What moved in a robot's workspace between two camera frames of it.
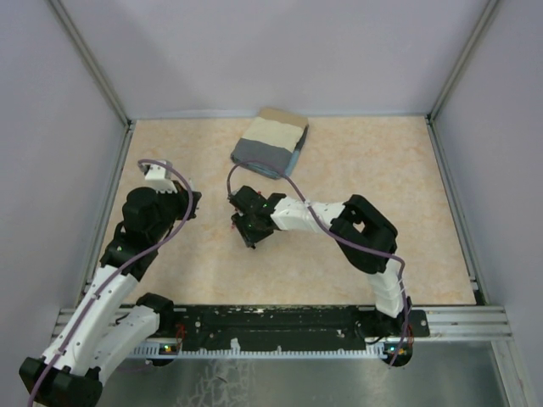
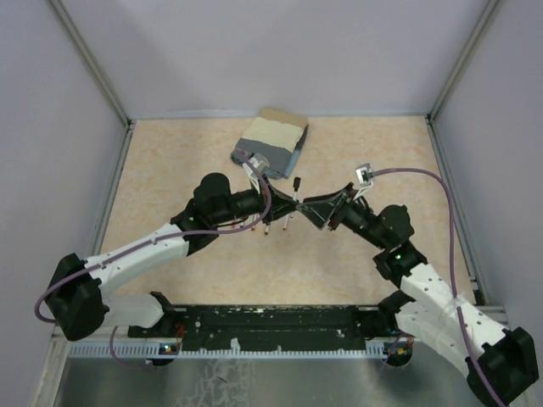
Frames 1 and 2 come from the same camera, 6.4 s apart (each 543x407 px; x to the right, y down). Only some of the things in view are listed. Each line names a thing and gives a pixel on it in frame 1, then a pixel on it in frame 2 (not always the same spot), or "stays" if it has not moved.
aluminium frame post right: (462, 63) stays
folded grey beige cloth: (276, 137) stays
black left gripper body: (177, 205) to (263, 197)
